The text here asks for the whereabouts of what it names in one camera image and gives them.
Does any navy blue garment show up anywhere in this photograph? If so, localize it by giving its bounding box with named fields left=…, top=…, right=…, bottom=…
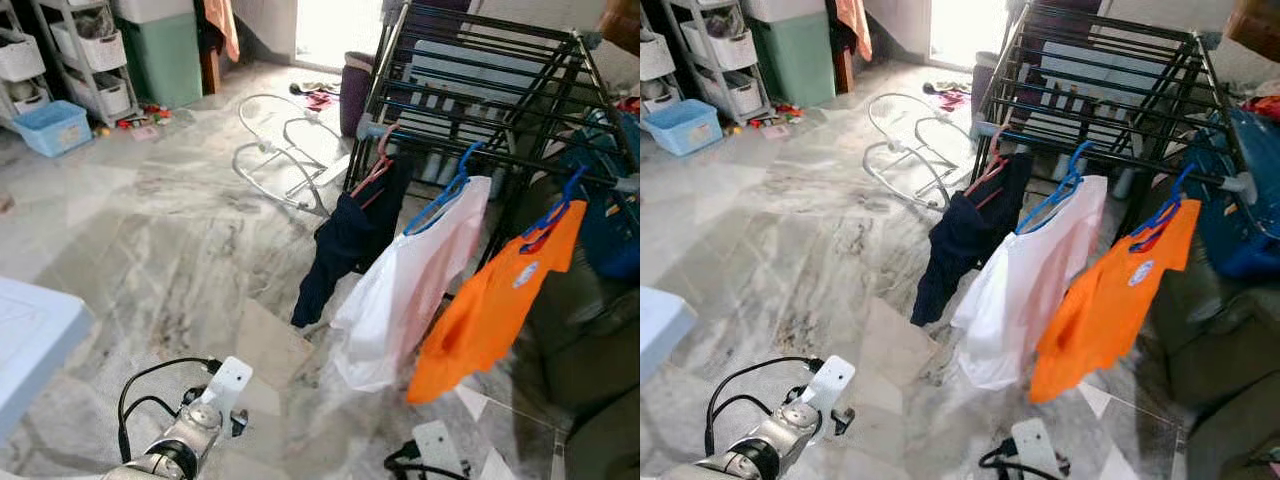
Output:
left=291, top=155, right=416, bottom=329
left=910, top=152, right=1033, bottom=327

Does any reddish pink plastic hanger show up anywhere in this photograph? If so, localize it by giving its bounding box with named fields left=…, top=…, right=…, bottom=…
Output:
left=350, top=122, right=399, bottom=206
left=965, top=122, right=1013, bottom=201

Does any blue plastic clothes hanger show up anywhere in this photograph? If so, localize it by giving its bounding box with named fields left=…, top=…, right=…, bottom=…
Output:
left=403, top=140, right=486, bottom=238
left=518, top=165, right=591, bottom=256
left=1017, top=140, right=1096, bottom=236
left=1130, top=162, right=1201, bottom=254

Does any white folding table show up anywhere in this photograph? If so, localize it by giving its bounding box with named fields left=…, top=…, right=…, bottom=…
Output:
left=0, top=277, right=96, bottom=441
left=640, top=287, right=699, bottom=386

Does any white t-shirt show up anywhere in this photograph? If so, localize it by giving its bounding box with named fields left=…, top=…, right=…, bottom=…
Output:
left=330, top=175, right=493, bottom=393
left=950, top=175, right=1109, bottom=391

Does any dark green leather sofa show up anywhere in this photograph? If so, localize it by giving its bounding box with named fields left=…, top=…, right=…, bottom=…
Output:
left=500, top=175, right=641, bottom=480
left=1140, top=240, right=1280, bottom=480

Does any orange t-shirt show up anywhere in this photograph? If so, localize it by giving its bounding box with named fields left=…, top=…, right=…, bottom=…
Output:
left=1030, top=198, right=1201, bottom=404
left=405, top=200, right=589, bottom=406

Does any dark blue suitcase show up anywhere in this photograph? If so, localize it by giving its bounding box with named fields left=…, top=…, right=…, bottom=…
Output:
left=1190, top=108, right=1280, bottom=281
left=560, top=108, right=641, bottom=281

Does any light blue plastic bin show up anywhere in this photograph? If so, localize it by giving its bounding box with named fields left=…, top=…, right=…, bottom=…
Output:
left=10, top=100, right=93, bottom=159
left=642, top=98, right=723, bottom=158

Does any dark purple bin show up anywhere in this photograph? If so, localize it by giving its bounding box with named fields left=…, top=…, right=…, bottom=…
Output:
left=970, top=52, right=1001, bottom=121
left=338, top=52, right=379, bottom=139

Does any green bin with white lid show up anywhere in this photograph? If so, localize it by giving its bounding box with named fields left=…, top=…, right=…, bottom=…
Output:
left=110, top=0, right=204, bottom=109
left=745, top=0, right=837, bottom=109

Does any white plastic drawer rack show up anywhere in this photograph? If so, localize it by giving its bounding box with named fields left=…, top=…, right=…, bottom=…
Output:
left=640, top=28, right=679, bottom=113
left=672, top=0, right=771, bottom=126
left=30, top=0, right=141, bottom=128
left=0, top=25, right=51, bottom=126

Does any orange hanging cloth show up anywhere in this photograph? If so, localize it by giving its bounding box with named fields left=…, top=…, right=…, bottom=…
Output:
left=203, top=0, right=241, bottom=63
left=836, top=0, right=873, bottom=63

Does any black metal drying rack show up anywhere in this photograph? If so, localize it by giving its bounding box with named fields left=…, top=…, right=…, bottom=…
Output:
left=343, top=0, right=641, bottom=261
left=972, top=0, right=1261, bottom=241

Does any orange brown cushion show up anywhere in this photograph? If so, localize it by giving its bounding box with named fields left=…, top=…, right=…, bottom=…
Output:
left=1228, top=0, right=1280, bottom=63
left=600, top=0, right=641, bottom=56

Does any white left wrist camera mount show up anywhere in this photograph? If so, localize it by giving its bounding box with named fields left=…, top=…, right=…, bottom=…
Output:
left=203, top=356, right=254, bottom=413
left=803, top=355, right=857, bottom=413

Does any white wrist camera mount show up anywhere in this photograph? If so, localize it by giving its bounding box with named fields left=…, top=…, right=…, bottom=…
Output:
left=412, top=420, right=466, bottom=480
left=803, top=355, right=857, bottom=413
left=1010, top=418, right=1061, bottom=480
left=203, top=356, right=254, bottom=413

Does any short black left arm cable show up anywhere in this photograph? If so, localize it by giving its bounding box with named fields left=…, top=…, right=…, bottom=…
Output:
left=710, top=394, right=776, bottom=421
left=122, top=395, right=179, bottom=421

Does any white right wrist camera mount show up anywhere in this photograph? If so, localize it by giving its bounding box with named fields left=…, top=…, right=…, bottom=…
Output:
left=1010, top=418, right=1061, bottom=480
left=412, top=420, right=466, bottom=480

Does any white metal baby bouncer frame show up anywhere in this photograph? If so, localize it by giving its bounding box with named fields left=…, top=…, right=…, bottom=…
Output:
left=862, top=93, right=973, bottom=213
left=232, top=94, right=346, bottom=219

